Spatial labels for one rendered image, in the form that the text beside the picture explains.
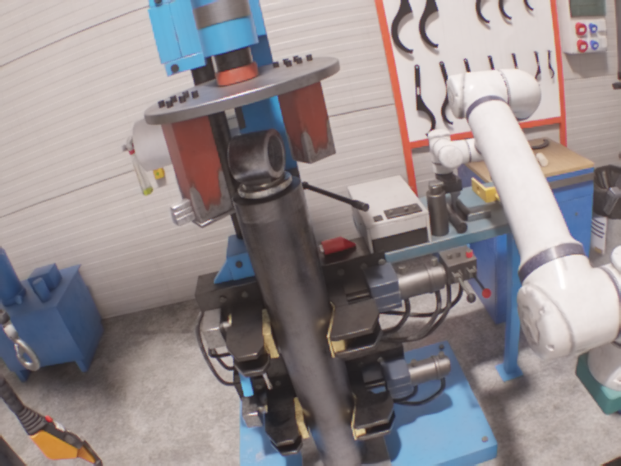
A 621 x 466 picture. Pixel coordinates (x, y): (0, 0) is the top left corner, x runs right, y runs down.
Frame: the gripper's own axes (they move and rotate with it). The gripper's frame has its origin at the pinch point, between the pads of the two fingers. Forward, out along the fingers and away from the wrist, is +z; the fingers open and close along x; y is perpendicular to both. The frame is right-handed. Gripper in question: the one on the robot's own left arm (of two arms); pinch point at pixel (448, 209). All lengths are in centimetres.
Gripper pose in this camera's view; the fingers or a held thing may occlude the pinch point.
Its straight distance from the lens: 200.2
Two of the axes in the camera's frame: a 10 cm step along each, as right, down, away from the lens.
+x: -9.7, 2.3, -0.1
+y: -1.1, -4.4, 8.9
